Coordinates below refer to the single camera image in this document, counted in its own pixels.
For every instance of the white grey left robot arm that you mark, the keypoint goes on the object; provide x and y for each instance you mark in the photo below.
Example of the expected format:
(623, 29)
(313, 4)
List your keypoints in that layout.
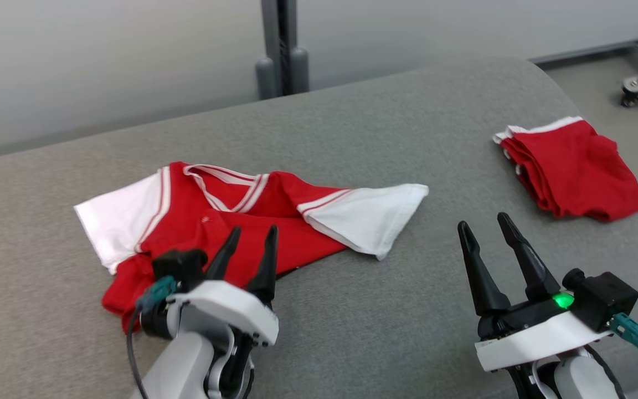
(180, 366)

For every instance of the dark grey baseboard strip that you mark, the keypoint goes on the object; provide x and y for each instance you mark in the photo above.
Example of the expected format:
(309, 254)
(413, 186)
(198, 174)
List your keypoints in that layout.
(585, 54)

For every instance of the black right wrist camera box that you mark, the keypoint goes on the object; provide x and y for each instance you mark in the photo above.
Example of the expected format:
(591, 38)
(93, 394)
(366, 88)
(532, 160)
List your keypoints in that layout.
(607, 296)

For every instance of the red jersey white sleeves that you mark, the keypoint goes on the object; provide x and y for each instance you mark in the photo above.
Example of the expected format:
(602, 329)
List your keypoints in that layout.
(197, 221)

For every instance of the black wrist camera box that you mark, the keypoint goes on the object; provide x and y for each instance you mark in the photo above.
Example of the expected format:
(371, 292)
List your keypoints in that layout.
(607, 296)
(180, 266)

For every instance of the red shorts white side stripes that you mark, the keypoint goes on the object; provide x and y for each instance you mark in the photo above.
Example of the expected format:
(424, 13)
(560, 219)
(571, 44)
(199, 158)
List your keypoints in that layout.
(574, 166)

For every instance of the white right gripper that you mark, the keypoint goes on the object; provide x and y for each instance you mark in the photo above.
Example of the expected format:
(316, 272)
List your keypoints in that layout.
(529, 338)

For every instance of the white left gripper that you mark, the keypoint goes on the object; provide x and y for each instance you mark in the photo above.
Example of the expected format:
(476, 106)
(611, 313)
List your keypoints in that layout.
(230, 307)

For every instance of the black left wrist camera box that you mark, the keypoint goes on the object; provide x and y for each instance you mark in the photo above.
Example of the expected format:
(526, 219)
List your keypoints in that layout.
(180, 266)

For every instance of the grey metal partition post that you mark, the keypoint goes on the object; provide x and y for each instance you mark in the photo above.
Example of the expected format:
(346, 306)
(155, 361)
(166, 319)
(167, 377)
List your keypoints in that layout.
(272, 27)

